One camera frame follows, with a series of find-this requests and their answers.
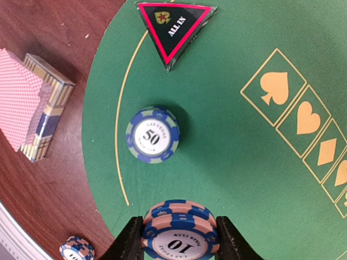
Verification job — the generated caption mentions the gold blue card box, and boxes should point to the gold blue card box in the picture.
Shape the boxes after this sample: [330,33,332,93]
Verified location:
[20,53,75,163]

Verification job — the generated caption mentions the red-backed card deck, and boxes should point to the red-backed card deck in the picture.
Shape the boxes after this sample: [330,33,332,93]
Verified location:
[1,48,43,151]

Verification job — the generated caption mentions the fifty chips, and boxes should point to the fifty chips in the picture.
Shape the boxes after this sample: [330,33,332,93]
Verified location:
[126,106,180,164]

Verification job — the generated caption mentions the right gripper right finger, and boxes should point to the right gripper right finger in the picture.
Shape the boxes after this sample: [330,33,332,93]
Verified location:
[215,216,263,260]

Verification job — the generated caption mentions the round green poker mat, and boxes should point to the round green poker mat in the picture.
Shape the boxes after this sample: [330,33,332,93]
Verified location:
[82,1,346,259]

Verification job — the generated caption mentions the ten chips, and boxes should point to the ten chips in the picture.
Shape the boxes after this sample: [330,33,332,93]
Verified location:
[142,199,220,259]

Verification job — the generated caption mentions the blue peach ten chip stack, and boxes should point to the blue peach ten chip stack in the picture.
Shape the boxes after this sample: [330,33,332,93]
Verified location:
[59,236,95,260]

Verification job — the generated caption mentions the triangular all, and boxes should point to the triangular all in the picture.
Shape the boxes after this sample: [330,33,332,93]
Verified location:
[136,2,217,71]

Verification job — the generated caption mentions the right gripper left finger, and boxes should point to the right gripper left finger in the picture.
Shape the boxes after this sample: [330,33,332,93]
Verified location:
[99,216,144,260]

